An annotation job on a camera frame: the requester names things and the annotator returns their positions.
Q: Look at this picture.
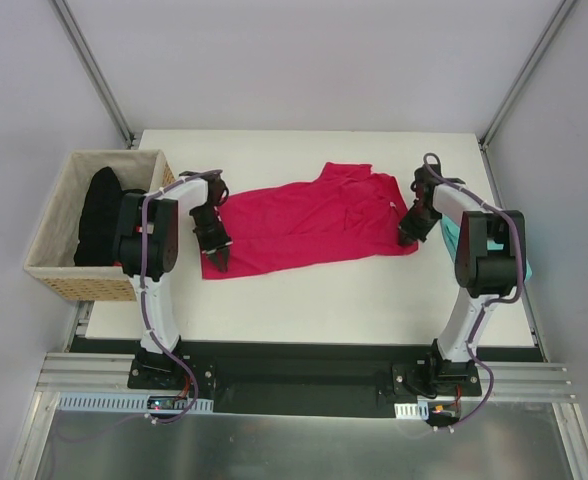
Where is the aluminium rail frame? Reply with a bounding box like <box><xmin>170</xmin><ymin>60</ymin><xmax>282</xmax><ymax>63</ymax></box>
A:
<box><xmin>3</xmin><ymin>299</ymin><xmax>588</xmax><ymax>480</ymax></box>

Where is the aluminium post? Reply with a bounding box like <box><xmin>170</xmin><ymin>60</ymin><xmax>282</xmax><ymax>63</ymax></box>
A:
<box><xmin>49</xmin><ymin>0</ymin><xmax>136</xmax><ymax>149</ymax></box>
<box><xmin>478</xmin><ymin>0</ymin><xmax>580</xmax><ymax>152</ymax></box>

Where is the left white cable duct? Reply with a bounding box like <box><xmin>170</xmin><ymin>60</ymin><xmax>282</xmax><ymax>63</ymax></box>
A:
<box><xmin>58</xmin><ymin>393</ymin><xmax>214</xmax><ymax>415</ymax></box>

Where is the pink t shirt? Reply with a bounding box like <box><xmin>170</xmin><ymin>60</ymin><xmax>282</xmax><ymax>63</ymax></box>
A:
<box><xmin>201</xmin><ymin>162</ymin><xmax>418</xmax><ymax>281</ymax></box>

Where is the black t shirt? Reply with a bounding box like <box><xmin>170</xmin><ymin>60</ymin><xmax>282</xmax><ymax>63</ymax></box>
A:
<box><xmin>74</xmin><ymin>167</ymin><xmax>144</xmax><ymax>267</ymax></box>

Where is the wicker laundry basket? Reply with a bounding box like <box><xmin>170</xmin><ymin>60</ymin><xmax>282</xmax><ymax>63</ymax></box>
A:
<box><xmin>24</xmin><ymin>149</ymin><xmax>175</xmax><ymax>301</ymax></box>

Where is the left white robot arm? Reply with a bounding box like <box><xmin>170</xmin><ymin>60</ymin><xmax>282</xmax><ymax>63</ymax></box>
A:
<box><xmin>113</xmin><ymin>169</ymin><xmax>233</xmax><ymax>389</ymax></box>

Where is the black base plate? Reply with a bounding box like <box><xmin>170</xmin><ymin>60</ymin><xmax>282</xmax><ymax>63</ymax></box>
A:
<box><xmin>127</xmin><ymin>341</ymin><xmax>482</xmax><ymax>418</ymax></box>

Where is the right white cable duct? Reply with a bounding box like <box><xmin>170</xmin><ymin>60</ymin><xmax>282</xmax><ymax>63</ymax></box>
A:
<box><xmin>394</xmin><ymin>402</ymin><xmax>429</xmax><ymax>421</ymax></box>

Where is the left rear aluminium post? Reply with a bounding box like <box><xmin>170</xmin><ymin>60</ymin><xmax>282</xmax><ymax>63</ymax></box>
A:
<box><xmin>49</xmin><ymin>0</ymin><xmax>136</xmax><ymax>149</ymax></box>

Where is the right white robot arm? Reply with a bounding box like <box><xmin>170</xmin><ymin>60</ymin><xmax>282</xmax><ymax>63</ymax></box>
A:
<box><xmin>398</xmin><ymin>164</ymin><xmax>527</xmax><ymax>395</ymax></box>

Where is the folded teal t shirt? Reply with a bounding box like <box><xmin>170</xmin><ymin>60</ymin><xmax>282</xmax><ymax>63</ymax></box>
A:
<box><xmin>440</xmin><ymin>216</ymin><xmax>533</xmax><ymax>282</ymax></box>

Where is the white cable duct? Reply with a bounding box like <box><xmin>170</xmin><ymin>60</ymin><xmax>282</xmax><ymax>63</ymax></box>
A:
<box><xmin>58</xmin><ymin>393</ymin><xmax>214</xmax><ymax>415</ymax></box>
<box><xmin>394</xmin><ymin>402</ymin><xmax>429</xmax><ymax>421</ymax></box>

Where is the right rear aluminium post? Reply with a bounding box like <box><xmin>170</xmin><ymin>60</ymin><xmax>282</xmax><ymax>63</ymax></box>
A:
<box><xmin>478</xmin><ymin>0</ymin><xmax>580</xmax><ymax>152</ymax></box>

